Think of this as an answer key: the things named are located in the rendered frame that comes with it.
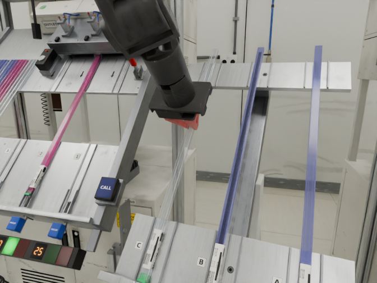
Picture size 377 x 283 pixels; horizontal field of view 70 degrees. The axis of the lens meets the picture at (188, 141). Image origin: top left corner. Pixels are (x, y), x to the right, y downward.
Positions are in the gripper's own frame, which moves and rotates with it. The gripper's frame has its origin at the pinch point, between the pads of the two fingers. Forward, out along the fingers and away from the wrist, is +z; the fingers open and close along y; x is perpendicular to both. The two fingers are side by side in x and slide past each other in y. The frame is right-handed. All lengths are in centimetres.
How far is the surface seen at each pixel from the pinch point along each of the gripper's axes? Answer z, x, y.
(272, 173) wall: 193, -79, -7
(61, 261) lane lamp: 9.6, 30.6, 23.2
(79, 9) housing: 1, -43, 54
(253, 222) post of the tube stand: 12.8, 13.6, -13.7
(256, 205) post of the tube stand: 10.1, 10.9, -14.0
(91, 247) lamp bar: 12.6, 26.4, 19.8
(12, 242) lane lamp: 8.4, 30.1, 37.0
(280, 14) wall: 98, -173, -1
